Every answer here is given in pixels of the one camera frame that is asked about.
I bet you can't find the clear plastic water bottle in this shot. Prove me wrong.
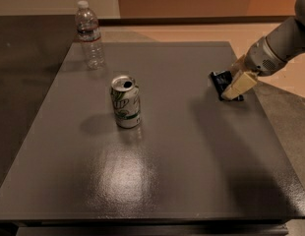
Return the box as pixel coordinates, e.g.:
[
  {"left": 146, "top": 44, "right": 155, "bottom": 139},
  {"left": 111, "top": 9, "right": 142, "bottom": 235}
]
[{"left": 75, "top": 0, "right": 105, "bottom": 69}]

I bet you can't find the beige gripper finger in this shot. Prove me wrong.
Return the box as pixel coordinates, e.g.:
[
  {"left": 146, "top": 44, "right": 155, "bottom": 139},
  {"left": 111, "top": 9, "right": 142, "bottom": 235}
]
[
  {"left": 229, "top": 54, "right": 246, "bottom": 75},
  {"left": 221, "top": 71, "right": 258, "bottom": 100}
]

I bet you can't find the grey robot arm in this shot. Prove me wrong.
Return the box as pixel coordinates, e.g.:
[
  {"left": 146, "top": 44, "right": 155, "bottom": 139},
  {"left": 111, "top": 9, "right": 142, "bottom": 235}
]
[{"left": 221, "top": 0, "right": 305, "bottom": 100}]

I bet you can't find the white green 7up can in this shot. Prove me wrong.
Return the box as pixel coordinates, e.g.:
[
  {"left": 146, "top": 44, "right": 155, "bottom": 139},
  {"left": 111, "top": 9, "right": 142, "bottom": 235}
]
[{"left": 110, "top": 75, "right": 141, "bottom": 129}]

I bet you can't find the dark blue rxbar wrapper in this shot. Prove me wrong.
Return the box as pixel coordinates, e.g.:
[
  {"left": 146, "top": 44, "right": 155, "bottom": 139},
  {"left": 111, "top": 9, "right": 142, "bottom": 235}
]
[{"left": 210, "top": 71, "right": 232, "bottom": 101}]

